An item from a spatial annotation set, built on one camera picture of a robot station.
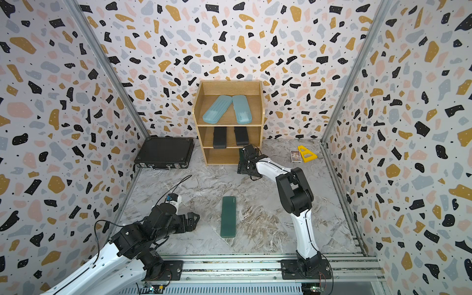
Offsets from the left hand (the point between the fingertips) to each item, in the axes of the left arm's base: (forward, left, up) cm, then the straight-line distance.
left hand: (194, 218), depth 76 cm
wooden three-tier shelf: (+59, -1, +21) cm, 62 cm away
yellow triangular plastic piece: (+47, -61, -12) cm, 77 cm away
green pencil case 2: (+26, -20, +9) cm, 34 cm away
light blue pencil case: (+43, -8, +21) cm, 49 cm away
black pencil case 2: (+43, -20, +6) cm, 47 cm away
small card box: (+42, -53, -12) cm, 69 cm away
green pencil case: (+5, -13, -11) cm, 18 cm away
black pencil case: (+40, -8, +6) cm, 41 cm away
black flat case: (+47, +28, -12) cm, 56 cm away
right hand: (+31, -21, -9) cm, 39 cm away
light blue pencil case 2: (+46, -20, +20) cm, 54 cm away
